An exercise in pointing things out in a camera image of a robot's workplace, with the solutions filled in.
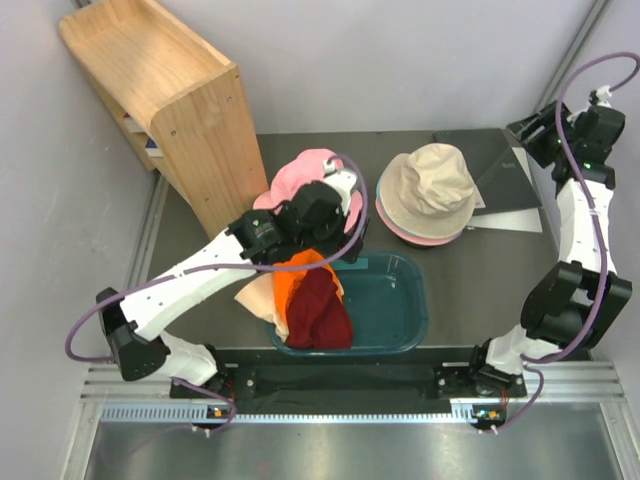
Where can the wooden shelf unit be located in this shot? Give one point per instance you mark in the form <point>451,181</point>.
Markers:
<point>187,96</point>

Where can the beige bucket hat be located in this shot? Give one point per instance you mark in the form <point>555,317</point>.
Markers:
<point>428,193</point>

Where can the teal plastic basin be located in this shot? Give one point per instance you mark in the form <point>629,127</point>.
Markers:
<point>385,299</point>

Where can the dark red bucket hat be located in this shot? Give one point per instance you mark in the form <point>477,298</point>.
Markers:
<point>316,317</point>

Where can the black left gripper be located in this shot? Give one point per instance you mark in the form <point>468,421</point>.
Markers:
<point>341,240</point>

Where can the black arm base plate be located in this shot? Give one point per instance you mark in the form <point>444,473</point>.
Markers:
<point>249,382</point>

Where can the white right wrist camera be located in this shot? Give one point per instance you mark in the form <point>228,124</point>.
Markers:
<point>597,98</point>

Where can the peach bucket hat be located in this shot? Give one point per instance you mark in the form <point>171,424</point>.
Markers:
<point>258,298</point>

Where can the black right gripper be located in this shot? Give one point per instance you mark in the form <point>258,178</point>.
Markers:
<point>562,121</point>

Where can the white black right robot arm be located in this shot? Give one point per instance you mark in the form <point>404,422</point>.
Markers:
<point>573,306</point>

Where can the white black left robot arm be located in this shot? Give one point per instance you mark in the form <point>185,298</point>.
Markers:
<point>283,249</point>

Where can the orange bucket hat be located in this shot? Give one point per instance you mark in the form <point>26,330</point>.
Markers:
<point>288,285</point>

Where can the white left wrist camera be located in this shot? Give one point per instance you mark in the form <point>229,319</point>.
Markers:
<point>342,180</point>

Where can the aluminium frame rail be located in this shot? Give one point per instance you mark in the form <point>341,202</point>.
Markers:
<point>573,422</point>

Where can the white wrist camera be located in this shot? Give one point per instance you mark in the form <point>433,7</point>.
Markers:
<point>342,180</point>
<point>597,98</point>

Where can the light pink bucket hat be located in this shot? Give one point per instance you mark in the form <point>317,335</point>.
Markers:
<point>420,240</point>

